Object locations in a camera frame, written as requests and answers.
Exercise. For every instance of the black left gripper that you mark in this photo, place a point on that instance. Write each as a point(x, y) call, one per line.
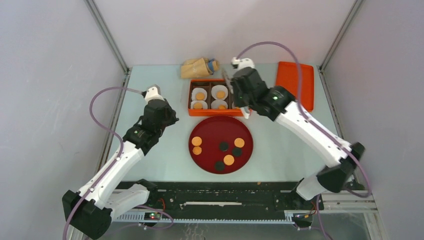
point(173, 118)

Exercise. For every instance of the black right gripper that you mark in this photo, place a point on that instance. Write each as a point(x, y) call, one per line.
point(236, 91)

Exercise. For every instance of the round tan cookie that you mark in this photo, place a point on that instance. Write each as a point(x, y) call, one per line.
point(228, 160)
point(222, 107)
point(200, 96)
point(220, 95)
point(197, 105)
point(239, 142)
point(196, 141)

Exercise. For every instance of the orange cookie box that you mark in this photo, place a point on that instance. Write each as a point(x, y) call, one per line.
point(207, 84)

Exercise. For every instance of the dark red round plate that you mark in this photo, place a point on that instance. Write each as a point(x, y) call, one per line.
point(213, 130)

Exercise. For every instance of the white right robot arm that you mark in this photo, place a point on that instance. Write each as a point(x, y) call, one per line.
point(340, 156)

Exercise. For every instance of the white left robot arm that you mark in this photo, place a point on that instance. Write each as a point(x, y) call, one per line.
point(91, 209)

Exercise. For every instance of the white paper cupcake liner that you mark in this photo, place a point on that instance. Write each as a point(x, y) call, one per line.
point(217, 102)
point(217, 88)
point(196, 90)
point(205, 106)

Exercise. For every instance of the orange box lid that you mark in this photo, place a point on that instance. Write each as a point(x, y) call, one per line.
point(287, 77)

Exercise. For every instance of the beige cloth bag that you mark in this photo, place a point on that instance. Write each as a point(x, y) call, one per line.
point(199, 68)

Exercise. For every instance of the dark chocolate round cookie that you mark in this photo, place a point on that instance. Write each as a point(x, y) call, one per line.
point(237, 151)
point(219, 166)
point(223, 146)

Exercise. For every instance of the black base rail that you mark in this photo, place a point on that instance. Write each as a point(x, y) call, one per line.
point(230, 201)

